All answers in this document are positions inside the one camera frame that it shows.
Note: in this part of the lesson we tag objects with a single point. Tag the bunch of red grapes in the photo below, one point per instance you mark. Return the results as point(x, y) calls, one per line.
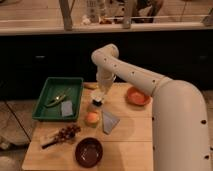
point(67, 133)

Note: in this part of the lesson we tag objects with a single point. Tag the orange fruit in cup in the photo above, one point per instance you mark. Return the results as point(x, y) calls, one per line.
point(92, 119)

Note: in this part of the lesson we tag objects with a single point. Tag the grey sponge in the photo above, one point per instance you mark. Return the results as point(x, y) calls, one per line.
point(66, 108)

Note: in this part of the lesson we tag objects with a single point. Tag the grey folded cloth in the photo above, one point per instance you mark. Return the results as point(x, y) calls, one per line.
point(109, 121)

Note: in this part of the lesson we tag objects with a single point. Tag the white paper cup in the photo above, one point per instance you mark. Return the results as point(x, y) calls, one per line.
point(93, 108)

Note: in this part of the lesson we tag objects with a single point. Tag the dark red bowl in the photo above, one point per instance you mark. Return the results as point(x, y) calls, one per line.
point(88, 152)

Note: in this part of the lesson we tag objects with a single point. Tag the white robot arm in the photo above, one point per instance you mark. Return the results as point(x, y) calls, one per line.
point(179, 116)

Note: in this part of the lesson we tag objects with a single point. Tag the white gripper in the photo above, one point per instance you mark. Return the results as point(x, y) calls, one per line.
point(105, 79)

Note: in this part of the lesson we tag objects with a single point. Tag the wooden item behind cup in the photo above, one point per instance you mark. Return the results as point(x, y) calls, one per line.
point(90, 86)

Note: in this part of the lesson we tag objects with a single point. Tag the green plastic tray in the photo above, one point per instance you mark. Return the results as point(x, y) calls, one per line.
point(53, 87)

